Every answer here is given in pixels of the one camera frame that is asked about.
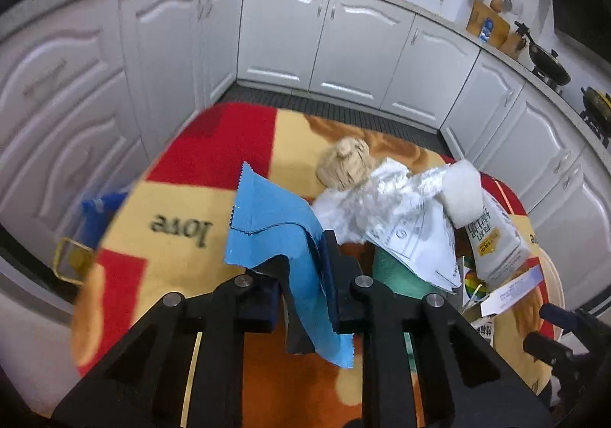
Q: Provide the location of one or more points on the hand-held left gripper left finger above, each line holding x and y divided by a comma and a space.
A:
257, 308

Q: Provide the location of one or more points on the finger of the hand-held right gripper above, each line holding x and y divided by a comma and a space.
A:
558, 316
549, 348

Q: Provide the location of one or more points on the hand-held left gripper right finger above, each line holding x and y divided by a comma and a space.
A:
330, 265

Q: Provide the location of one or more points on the blue cloth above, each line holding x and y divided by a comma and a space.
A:
267, 227

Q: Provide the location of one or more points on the white printed card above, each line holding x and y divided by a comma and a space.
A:
513, 292

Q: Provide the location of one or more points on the green cloth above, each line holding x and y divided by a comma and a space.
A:
394, 273

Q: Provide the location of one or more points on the white crumpled plastic bag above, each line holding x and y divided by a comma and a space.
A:
377, 203

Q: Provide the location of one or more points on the rainbow print cardboard box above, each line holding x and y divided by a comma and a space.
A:
473, 287

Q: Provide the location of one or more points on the white printed paper leaflet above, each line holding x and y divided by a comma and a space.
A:
420, 246

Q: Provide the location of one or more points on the white pouch packet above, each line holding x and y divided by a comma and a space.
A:
496, 242

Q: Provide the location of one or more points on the beige crumpled paper ball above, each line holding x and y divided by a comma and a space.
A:
346, 165

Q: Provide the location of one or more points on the printed red and yellow blanket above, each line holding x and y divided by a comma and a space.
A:
191, 180

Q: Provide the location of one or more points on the white foam block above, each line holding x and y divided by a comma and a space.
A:
462, 194

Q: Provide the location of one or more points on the dark ribbed floor mat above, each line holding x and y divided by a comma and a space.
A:
334, 106

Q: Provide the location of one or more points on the blue plastic bag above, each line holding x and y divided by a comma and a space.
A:
102, 218

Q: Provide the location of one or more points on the yellow cooking pot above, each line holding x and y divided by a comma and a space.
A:
596, 101

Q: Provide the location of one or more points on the white kitchen cabinets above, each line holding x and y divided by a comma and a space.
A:
286, 36

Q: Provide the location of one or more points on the black wok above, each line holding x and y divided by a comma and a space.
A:
549, 63

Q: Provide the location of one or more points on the wooden knife block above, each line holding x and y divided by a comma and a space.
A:
513, 44

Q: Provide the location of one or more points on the wooden cutting board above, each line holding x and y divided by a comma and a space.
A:
487, 24

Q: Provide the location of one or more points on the yellow metal frame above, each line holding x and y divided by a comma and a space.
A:
71, 263

